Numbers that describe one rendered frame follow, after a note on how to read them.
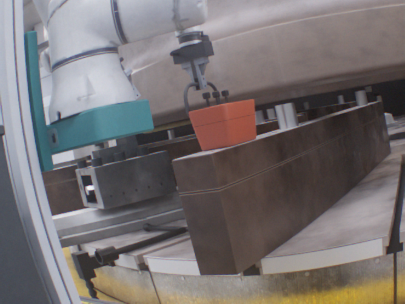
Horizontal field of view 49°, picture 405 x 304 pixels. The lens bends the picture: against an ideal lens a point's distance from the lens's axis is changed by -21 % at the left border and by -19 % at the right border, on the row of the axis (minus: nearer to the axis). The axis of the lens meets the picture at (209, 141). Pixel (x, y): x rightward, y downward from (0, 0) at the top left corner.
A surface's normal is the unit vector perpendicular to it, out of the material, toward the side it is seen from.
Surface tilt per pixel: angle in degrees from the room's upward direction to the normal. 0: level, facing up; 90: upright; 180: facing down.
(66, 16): 90
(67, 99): 71
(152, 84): 90
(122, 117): 90
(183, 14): 140
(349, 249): 90
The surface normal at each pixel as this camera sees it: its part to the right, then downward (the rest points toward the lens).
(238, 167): 0.81, -0.15
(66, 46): -0.19, 0.08
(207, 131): -0.50, 0.25
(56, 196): 0.18, 0.00
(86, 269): 0.63, -0.11
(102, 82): 0.41, -0.44
